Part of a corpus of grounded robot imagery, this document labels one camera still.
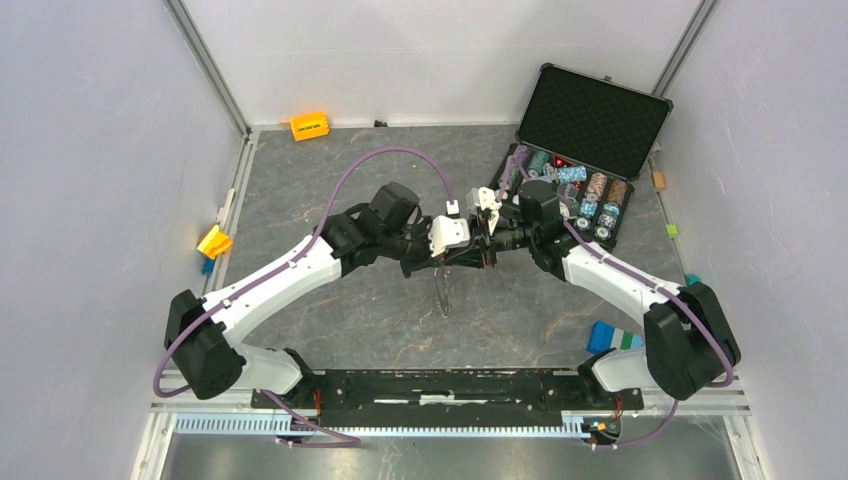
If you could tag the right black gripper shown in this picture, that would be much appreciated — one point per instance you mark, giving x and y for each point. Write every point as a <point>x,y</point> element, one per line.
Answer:
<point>473,256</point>

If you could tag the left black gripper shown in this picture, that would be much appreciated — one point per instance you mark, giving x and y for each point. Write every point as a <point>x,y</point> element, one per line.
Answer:
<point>425,261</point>

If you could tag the large metal disc keyring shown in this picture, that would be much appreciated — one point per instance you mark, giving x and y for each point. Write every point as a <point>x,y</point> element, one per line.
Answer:
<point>440,276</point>

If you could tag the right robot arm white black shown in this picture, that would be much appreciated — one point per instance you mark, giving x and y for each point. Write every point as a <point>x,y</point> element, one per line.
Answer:
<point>687,344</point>

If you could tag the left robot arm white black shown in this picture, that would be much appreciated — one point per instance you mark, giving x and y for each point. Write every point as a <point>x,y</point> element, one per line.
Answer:
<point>205,336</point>

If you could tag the blue white green block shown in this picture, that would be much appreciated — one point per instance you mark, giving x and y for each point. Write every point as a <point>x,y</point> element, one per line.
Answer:
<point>603,337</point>

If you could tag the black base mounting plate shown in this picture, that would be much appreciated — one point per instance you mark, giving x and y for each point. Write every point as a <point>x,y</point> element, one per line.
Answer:
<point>452,398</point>

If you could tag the black poker chip case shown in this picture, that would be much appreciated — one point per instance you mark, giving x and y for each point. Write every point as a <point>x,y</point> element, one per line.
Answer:
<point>589,139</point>

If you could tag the orange plastic block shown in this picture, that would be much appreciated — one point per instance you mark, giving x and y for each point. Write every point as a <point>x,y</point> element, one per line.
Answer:
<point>309,126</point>

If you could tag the orange small cube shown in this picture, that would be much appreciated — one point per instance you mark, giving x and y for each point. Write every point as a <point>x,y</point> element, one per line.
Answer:
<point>659,181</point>

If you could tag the yellow orange block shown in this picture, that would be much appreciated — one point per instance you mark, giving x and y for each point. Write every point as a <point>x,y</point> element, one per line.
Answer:
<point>214,242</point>

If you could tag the small blue block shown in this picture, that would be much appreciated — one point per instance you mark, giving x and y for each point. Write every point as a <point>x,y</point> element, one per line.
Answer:
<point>208,267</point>

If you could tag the teal cube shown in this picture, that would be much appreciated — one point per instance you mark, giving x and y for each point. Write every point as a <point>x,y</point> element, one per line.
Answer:
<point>691,279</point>

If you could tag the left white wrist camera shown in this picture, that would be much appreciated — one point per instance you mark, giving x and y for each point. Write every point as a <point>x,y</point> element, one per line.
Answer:
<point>448,231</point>

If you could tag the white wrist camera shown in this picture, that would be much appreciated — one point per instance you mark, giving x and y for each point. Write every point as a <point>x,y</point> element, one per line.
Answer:
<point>448,231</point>
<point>483,203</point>

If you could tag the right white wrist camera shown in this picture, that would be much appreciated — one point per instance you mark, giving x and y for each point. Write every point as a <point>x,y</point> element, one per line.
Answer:
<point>483,203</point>

